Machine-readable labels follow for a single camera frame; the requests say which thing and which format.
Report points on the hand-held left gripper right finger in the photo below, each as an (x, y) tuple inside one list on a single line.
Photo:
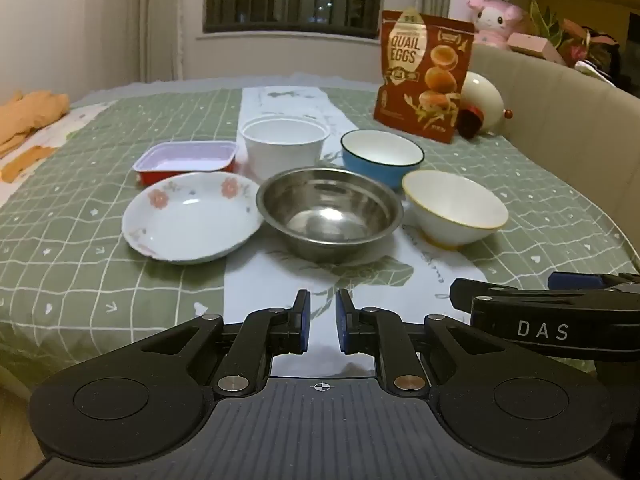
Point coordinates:
[(343, 325)]

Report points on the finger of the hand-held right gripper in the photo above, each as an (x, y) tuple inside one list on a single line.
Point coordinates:
[(467, 292), (582, 281)]

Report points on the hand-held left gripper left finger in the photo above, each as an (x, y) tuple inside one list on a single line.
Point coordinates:
[(302, 325)]

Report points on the white bowl with yellow rim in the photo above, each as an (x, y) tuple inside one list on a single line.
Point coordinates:
[(452, 212)]

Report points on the white plastic cup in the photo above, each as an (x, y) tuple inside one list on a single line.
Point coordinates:
[(282, 152)]

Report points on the stainless steel bowl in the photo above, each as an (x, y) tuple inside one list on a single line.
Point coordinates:
[(327, 220)]

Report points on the white floral plate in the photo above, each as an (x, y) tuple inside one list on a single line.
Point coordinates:
[(190, 225)]

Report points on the blue bowl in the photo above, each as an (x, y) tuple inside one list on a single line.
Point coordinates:
[(380, 162)]

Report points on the beige upholstered headboard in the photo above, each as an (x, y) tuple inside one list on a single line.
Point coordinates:
[(565, 125)]

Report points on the dark red round object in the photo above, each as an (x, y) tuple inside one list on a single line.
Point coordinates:
[(470, 122)]

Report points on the white egg-shaped ornament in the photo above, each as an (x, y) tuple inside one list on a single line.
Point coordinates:
[(482, 95)]

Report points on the red snack bag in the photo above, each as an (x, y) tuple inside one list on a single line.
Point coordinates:
[(425, 75)]

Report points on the pink box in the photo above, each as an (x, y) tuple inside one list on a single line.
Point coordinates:
[(532, 45)]

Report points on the potted plants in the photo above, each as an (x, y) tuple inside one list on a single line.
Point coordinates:
[(575, 35)]

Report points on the pink plush toy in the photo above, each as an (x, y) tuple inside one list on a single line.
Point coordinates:
[(492, 17)]

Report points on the cartoon print bedsheet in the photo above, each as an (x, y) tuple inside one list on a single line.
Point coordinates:
[(75, 120)]

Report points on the orange cloth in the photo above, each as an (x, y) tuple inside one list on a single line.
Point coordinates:
[(30, 115)]

